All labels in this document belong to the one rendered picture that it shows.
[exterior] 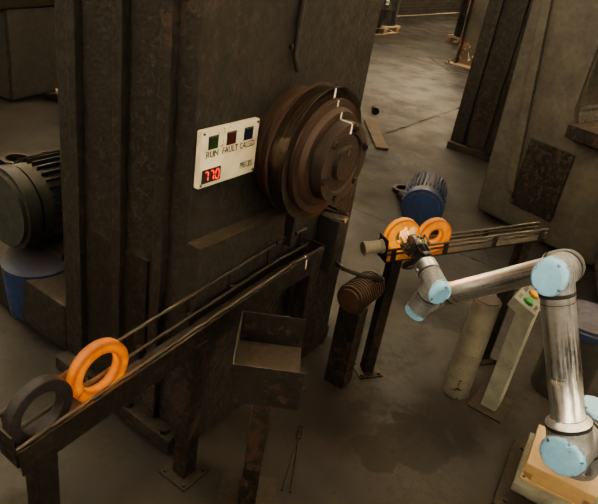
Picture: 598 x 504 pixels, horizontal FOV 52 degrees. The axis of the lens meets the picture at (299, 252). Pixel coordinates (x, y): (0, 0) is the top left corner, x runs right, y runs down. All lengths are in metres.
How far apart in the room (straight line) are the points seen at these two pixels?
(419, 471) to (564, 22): 3.09
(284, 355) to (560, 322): 0.89
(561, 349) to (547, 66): 2.78
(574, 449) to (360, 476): 0.78
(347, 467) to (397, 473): 0.20
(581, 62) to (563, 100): 0.26
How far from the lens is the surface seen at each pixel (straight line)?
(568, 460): 2.31
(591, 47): 4.51
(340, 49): 2.34
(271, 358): 1.96
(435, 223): 2.64
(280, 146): 1.97
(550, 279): 2.10
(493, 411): 3.00
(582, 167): 4.55
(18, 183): 2.90
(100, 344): 1.72
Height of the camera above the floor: 1.83
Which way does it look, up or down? 29 degrees down
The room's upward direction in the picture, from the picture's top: 10 degrees clockwise
